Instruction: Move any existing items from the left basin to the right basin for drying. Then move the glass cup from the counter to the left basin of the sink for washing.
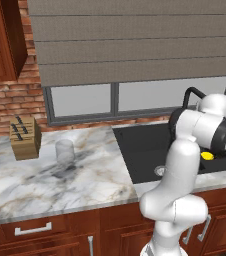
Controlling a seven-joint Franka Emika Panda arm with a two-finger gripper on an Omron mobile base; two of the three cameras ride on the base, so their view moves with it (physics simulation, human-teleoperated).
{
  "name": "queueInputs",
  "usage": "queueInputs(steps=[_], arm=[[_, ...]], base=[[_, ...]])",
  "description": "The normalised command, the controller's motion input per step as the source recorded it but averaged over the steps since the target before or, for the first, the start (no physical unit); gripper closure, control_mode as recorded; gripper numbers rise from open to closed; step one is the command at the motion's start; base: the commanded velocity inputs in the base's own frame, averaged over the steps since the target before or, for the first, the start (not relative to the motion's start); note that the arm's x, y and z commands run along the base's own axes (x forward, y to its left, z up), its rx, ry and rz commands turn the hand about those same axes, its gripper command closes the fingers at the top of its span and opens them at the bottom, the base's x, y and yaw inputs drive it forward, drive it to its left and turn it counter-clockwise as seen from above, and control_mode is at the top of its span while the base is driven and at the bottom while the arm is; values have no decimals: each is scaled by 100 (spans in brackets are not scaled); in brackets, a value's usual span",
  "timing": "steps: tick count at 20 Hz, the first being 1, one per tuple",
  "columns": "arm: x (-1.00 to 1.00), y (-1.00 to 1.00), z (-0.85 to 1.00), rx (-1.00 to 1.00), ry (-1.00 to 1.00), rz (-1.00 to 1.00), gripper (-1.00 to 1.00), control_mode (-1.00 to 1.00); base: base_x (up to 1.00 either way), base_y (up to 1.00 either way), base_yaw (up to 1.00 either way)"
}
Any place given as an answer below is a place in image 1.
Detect black kitchen sink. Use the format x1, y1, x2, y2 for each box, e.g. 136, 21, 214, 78
112, 121, 226, 185

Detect clear glass cup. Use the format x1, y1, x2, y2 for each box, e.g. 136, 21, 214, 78
54, 138, 76, 168

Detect black sink tap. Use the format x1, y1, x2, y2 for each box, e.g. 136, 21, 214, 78
182, 86, 207, 110

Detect grey framed window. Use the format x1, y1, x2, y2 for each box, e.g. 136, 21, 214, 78
42, 75, 226, 127

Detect wooden knife block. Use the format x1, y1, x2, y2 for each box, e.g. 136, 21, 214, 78
9, 115, 42, 161

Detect grey roman window blind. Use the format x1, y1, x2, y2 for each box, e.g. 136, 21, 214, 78
26, 0, 226, 88

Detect yellow lemon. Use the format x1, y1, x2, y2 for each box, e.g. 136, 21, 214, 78
200, 151, 215, 162

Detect red-brown base cupboard door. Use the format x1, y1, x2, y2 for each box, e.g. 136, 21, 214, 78
99, 202, 157, 256
179, 185, 226, 256
0, 233, 101, 256

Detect red-brown drawer front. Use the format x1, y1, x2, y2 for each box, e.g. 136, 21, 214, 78
0, 211, 101, 252

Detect silver cupboard door handle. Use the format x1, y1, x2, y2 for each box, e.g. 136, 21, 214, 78
87, 235, 95, 256
182, 226, 194, 246
197, 214, 212, 243

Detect silver drawer handle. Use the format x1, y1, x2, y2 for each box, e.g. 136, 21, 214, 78
14, 221, 53, 237

